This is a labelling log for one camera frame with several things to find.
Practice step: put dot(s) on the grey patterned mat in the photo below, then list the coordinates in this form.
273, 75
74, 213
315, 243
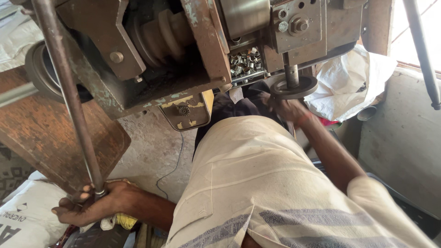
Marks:
12, 172

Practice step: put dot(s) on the white printed sack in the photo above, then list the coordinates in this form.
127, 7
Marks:
31, 213

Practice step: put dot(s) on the person's right hand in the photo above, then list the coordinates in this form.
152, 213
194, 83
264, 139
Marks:
291, 110

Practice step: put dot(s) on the grey metal bar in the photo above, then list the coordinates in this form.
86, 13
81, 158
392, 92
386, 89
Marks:
17, 95

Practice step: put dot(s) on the pile of small metal rings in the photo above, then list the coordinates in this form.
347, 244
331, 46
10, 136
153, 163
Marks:
245, 62

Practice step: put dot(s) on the person's right fingers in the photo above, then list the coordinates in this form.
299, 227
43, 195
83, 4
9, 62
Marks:
277, 105

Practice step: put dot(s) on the short metal pipe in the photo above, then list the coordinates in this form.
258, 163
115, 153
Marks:
366, 113

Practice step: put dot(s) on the yellow cloth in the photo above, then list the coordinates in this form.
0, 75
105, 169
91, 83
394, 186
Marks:
126, 221

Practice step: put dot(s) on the crumpled white woven sack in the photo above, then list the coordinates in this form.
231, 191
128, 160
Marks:
348, 82

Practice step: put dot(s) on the dusty white plastic sack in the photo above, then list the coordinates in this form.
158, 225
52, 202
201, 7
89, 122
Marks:
17, 41

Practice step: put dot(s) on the large worn metal press machine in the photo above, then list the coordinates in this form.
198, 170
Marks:
103, 34

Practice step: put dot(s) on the grey pulley wheel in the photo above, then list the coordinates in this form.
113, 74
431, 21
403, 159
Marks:
37, 69

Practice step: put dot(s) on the dark metal rod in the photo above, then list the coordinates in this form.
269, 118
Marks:
418, 44

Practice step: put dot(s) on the yellow chipped metal box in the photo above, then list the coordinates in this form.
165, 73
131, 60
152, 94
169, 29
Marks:
193, 115

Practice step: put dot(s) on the long metal lever rod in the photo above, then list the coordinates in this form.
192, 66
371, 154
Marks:
69, 89

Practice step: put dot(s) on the round dark metal handwheel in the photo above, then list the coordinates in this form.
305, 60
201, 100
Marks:
305, 86

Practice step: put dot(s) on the cream striped shirt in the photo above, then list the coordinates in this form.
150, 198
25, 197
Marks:
258, 179

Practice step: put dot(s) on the person's left fingers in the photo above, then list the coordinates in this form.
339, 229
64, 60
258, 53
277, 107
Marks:
74, 206

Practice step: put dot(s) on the dark trousers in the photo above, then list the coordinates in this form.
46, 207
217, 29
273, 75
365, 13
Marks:
227, 106

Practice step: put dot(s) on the person's left hand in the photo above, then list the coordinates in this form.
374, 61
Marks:
103, 203

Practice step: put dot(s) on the rusty brown wooden board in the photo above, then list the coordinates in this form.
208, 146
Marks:
41, 137

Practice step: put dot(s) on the red cloth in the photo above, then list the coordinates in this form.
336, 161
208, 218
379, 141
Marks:
327, 121

